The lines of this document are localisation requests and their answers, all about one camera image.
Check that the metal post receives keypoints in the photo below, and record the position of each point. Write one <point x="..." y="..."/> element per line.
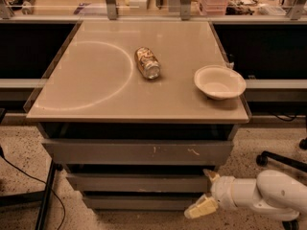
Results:
<point x="185" y="9"/>
<point x="111" y="9"/>

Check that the black metal stand leg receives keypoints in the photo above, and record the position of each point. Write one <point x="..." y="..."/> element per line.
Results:
<point x="42" y="197"/>

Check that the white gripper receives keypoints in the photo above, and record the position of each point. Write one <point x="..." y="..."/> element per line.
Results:
<point x="221" y="188"/>

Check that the grey drawer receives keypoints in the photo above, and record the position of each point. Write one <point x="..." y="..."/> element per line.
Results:
<point x="144" y="152"/>
<point x="151" y="203"/>
<point x="137" y="183"/>

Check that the grey top drawer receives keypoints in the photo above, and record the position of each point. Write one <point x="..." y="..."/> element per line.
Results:
<point x="144" y="152"/>

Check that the left metal post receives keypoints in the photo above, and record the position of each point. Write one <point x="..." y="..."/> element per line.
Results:
<point x="111" y="9"/>

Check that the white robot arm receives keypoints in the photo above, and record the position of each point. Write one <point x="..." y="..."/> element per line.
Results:
<point x="272" y="193"/>

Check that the white paper bowl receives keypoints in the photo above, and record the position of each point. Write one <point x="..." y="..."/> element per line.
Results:
<point x="219" y="83"/>

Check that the right metal post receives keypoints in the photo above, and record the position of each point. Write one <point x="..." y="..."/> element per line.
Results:
<point x="185" y="9"/>

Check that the grey bottom drawer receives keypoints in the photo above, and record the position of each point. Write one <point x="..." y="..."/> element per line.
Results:
<point x="151" y="203"/>

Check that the black office chair base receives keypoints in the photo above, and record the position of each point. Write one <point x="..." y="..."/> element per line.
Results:
<point x="262" y="160"/>

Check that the crushed gold soda can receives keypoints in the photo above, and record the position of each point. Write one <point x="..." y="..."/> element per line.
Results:
<point x="147" y="63"/>

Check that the grey drawer cabinet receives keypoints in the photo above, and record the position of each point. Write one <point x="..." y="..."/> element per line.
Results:
<point x="97" y="92"/>

